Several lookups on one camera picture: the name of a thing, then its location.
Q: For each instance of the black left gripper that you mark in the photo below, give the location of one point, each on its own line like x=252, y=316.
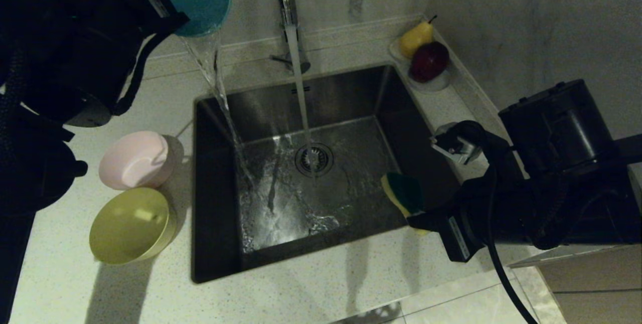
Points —
x=110, y=18

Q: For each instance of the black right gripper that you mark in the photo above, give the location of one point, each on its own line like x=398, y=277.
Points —
x=496, y=213

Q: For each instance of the green and yellow sponge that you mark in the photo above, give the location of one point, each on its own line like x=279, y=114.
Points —
x=405, y=191

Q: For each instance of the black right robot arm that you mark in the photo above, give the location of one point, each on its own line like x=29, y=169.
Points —
x=567, y=128

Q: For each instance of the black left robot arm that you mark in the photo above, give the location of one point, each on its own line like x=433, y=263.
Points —
x=30, y=163

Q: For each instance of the stainless steel sink basin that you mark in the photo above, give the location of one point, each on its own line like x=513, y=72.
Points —
x=351, y=128

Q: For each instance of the round metal drain strainer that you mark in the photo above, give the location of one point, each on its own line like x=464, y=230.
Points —
x=314, y=160

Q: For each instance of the small white dish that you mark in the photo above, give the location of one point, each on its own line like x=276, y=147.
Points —
x=435, y=86

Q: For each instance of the running water stream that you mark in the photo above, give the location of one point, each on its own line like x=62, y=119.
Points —
x=301, y=88

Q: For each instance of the pink plastic bowl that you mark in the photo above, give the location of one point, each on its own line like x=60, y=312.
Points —
x=133, y=161

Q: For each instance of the dark red apple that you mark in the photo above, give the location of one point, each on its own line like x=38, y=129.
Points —
x=430, y=61

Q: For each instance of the beige wooden cabinet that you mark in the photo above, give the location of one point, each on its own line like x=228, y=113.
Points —
x=592, y=284

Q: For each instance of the yellow pear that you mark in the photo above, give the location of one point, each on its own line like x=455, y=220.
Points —
x=415, y=38

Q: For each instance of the yellow plastic bowl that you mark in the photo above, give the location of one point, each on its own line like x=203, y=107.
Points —
x=130, y=226

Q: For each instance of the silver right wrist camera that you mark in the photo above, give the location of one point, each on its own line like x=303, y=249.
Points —
x=456, y=146

